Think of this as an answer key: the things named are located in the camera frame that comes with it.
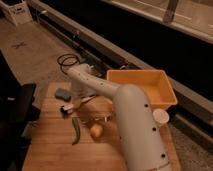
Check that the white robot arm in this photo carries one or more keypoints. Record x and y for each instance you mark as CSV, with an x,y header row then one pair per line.
x,y
142,145

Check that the blue black electronic box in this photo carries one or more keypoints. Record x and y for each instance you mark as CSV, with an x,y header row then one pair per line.
x,y
96,68

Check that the silver metal fork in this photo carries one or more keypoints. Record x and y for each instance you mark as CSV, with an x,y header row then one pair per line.
x,y
96,119

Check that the green chili pepper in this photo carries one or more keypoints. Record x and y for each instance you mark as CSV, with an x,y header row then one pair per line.
x,y
76,126

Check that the yellow plastic bin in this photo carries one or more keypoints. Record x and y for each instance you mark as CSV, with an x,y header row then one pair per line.
x,y
154,82

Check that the white plastic cup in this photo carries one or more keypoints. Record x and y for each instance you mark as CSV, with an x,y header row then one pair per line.
x,y
160,116

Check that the black chair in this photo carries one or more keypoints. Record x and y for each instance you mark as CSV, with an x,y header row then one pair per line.
x,y
16,110

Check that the white cardboard box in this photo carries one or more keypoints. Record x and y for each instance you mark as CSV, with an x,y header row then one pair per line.
x,y
17,14

